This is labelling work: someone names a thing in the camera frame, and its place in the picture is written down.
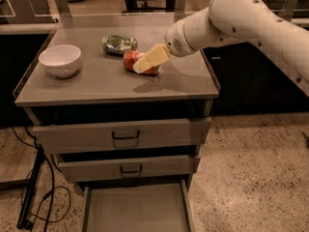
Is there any grey drawer cabinet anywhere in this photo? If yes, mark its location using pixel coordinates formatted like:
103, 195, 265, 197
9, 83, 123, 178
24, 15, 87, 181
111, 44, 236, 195
13, 14, 221, 232

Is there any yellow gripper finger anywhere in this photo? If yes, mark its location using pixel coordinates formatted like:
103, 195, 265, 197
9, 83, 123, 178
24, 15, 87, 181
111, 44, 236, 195
133, 43, 171, 73

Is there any red coke can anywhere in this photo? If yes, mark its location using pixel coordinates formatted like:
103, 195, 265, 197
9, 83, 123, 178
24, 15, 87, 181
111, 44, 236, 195
123, 50, 161, 76

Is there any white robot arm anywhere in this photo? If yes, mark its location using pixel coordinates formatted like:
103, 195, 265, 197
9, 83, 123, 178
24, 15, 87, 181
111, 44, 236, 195
133, 0, 309, 96

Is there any black floor bar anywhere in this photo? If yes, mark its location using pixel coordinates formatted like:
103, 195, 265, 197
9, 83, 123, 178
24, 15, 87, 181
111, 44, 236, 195
16, 147, 44, 229

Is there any white ceramic bowl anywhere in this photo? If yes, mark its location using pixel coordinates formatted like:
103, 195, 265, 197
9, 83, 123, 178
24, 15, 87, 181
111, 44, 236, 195
39, 44, 82, 78

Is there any grey middle drawer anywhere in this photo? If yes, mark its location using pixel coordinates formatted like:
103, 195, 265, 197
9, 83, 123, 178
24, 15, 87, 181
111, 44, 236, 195
59, 155, 200, 182

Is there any grey open bottom drawer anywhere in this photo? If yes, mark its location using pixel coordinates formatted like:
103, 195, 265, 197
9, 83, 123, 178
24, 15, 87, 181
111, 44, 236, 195
78, 180, 195, 232

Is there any green soda can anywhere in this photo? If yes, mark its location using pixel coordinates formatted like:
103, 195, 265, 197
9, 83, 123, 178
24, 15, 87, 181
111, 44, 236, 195
101, 35, 137, 55

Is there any black floor cable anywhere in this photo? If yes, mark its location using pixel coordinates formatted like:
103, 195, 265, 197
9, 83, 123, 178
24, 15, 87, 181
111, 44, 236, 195
11, 126, 71, 232

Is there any grey top drawer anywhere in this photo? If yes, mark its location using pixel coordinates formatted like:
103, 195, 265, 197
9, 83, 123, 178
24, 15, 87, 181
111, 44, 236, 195
33, 117, 211, 154

